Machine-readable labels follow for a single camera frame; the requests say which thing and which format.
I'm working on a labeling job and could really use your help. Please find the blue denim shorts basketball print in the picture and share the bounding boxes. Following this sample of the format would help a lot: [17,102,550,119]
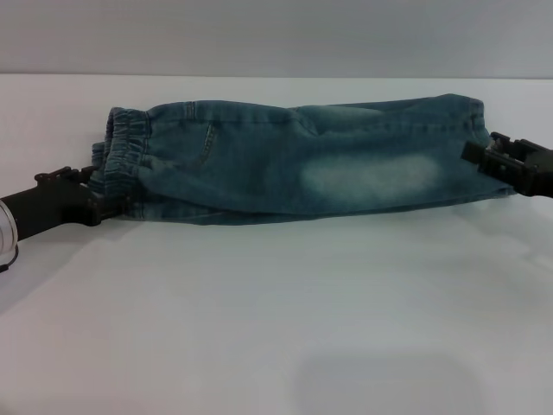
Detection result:
[89,91,514,227]

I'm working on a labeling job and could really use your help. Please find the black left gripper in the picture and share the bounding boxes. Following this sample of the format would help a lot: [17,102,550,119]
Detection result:
[0,166,132,243]

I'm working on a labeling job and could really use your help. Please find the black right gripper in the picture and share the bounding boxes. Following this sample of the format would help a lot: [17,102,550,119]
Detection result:
[461,131,553,198]

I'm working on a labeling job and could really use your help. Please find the dark left arm cable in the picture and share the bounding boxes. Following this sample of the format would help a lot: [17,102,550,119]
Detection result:
[0,246,21,274]

